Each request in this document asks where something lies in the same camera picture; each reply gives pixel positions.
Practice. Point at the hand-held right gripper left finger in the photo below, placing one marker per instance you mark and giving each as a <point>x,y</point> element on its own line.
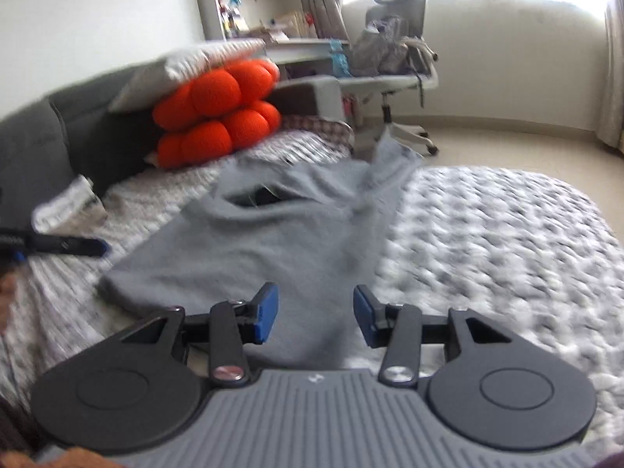
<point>268,309</point>

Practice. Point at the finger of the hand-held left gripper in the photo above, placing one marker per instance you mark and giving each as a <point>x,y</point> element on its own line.
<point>73,246</point>

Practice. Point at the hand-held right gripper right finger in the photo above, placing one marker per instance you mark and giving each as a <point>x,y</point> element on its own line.
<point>363,312</point>

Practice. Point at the grey shirt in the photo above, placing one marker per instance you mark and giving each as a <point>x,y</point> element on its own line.
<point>268,234</point>

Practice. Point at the person's left hand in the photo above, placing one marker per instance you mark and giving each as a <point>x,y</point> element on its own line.
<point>6,297</point>

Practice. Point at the person's right hand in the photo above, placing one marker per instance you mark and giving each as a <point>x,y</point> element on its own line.
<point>63,462</point>

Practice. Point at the beige crumpled cloth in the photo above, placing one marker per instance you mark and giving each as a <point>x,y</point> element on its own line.
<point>73,204</point>

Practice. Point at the dark grey sofa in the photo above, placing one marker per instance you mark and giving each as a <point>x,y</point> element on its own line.
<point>39,141</point>

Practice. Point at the grey white quilted blanket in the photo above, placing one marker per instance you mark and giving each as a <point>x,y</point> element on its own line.
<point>487,234</point>

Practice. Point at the orange pumpkin cushion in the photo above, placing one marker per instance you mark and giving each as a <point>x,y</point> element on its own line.
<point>214,141</point>
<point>214,92</point>

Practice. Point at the light grey pillow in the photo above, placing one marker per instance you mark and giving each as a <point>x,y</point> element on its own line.
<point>185,68</point>

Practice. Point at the grey white office chair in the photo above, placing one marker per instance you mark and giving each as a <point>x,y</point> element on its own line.
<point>404,78</point>

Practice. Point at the teal patterned bag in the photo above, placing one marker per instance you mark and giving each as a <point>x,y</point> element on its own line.
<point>340,58</point>

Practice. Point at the white bookshelf desk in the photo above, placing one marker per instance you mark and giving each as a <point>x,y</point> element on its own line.
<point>302,48</point>

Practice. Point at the camouflage backpack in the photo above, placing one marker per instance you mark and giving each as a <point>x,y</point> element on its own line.
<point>380,48</point>

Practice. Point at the pile of loose books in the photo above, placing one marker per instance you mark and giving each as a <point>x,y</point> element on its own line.
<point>287,27</point>

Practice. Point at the blue toy figurine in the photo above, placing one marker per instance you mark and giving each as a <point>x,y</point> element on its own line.
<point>234,3</point>

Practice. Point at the light patterned curtain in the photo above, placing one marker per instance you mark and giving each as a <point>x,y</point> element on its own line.
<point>612,73</point>
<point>321,0</point>

